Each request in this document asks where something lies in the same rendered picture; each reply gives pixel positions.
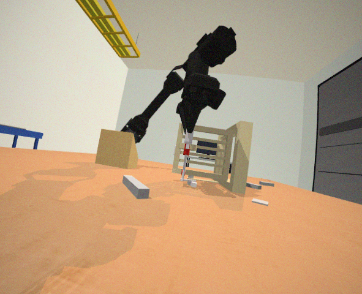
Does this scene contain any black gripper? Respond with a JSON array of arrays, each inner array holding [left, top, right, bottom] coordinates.
[[176, 67, 220, 134]]

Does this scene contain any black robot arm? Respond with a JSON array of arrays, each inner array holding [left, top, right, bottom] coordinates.
[[121, 26, 236, 143]]

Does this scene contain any white flat bar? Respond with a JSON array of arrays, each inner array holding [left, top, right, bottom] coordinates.
[[252, 198, 268, 206]]

